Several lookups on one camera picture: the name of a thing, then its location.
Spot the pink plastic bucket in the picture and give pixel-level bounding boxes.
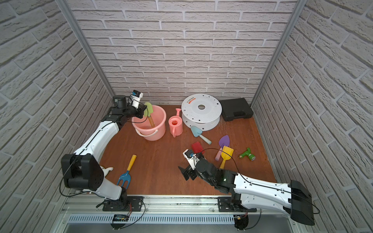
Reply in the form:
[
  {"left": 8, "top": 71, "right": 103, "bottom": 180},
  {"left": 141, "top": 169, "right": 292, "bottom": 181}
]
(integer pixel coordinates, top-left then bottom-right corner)
[{"left": 131, "top": 105, "right": 167, "bottom": 141}]

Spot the green shovel wooden handle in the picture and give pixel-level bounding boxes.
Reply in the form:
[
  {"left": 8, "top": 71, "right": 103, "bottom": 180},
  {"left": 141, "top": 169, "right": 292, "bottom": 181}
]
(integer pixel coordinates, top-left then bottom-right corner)
[{"left": 144, "top": 102, "right": 155, "bottom": 128}]

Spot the red shovel wooden handle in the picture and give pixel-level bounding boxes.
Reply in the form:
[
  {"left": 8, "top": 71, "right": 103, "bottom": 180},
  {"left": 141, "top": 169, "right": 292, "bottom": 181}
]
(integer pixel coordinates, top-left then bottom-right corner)
[{"left": 191, "top": 142, "right": 204, "bottom": 154}]

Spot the teal trowel light handle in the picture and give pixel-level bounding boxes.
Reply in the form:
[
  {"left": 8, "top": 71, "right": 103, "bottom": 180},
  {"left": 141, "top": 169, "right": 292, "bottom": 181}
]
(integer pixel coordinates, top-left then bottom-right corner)
[{"left": 190, "top": 126, "right": 212, "bottom": 145}]

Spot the yellow scoop blue tip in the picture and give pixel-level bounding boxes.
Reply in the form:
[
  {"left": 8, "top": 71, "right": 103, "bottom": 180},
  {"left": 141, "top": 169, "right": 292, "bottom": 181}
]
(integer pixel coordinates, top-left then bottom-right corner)
[{"left": 220, "top": 146, "right": 234, "bottom": 169}]

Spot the purple scoop pink handle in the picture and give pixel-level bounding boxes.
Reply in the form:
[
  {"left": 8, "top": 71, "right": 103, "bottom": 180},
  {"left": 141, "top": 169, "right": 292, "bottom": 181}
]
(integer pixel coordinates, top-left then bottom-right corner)
[{"left": 215, "top": 135, "right": 230, "bottom": 161}]

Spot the pink watering can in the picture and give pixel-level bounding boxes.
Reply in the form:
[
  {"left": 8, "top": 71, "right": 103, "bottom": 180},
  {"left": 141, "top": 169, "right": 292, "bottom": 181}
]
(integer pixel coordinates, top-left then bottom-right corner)
[{"left": 168, "top": 108, "right": 183, "bottom": 138}]

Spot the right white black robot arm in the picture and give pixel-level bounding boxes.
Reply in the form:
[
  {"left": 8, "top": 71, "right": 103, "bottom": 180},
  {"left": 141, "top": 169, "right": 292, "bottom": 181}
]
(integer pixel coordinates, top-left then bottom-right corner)
[{"left": 180, "top": 157, "right": 315, "bottom": 226}]

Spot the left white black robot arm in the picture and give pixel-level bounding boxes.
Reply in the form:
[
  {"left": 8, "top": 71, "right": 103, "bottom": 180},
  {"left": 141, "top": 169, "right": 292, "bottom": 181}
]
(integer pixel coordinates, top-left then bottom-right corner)
[{"left": 61, "top": 90, "right": 147, "bottom": 206}]

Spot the black round connector box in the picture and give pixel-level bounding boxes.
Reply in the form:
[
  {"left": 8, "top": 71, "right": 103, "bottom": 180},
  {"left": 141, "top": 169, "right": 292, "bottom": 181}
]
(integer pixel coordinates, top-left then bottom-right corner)
[{"left": 234, "top": 216, "right": 249, "bottom": 231}]

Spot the black plastic tool case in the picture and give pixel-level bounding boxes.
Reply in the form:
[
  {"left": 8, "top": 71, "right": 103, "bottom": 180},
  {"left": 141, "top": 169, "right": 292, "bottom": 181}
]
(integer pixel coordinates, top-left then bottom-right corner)
[{"left": 220, "top": 98, "right": 254, "bottom": 121}]

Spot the small green circuit board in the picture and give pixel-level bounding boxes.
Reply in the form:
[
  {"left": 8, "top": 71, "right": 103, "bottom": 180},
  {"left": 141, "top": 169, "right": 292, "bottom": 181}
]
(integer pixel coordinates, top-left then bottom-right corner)
[{"left": 112, "top": 214, "right": 129, "bottom": 223}]

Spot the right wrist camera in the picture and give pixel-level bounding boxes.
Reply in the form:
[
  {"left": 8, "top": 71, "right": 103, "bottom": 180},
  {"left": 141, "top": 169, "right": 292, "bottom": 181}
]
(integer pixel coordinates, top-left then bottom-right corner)
[{"left": 183, "top": 149, "right": 199, "bottom": 170}]

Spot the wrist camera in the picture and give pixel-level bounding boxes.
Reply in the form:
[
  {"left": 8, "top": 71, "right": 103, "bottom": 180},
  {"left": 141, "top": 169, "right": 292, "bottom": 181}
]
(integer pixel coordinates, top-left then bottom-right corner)
[
  {"left": 183, "top": 149, "right": 199, "bottom": 170},
  {"left": 130, "top": 90, "right": 143, "bottom": 109}
]

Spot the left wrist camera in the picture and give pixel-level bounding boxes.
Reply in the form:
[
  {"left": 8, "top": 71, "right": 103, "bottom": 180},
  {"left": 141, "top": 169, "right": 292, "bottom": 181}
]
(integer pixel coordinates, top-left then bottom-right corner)
[{"left": 130, "top": 90, "right": 143, "bottom": 109}]

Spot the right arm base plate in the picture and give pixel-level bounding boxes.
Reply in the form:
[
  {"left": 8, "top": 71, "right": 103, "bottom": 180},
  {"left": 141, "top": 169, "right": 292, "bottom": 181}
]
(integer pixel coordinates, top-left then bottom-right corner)
[{"left": 217, "top": 197, "right": 257, "bottom": 213}]

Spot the blue fork yellow handle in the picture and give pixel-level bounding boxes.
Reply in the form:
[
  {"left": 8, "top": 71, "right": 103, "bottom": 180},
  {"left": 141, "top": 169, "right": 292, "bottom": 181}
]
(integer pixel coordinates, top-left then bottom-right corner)
[{"left": 117, "top": 154, "right": 137, "bottom": 189}]

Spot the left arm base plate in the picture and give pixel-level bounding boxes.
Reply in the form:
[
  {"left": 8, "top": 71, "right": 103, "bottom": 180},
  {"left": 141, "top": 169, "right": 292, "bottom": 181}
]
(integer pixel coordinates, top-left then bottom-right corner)
[{"left": 103, "top": 196, "right": 144, "bottom": 212}]

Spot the white cable spool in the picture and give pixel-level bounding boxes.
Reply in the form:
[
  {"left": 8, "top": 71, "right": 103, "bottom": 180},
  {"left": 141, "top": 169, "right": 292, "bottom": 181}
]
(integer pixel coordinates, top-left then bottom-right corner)
[{"left": 181, "top": 94, "right": 222, "bottom": 131}]

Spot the green hose nozzle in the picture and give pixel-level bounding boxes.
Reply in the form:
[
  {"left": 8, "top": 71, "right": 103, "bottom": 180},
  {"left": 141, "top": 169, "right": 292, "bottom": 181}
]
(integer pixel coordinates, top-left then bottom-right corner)
[{"left": 239, "top": 148, "right": 256, "bottom": 161}]

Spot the aluminium front rail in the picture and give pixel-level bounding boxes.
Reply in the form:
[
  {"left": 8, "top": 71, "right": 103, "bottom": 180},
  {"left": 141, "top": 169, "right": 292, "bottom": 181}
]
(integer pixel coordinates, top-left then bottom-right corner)
[{"left": 61, "top": 194, "right": 287, "bottom": 215}]

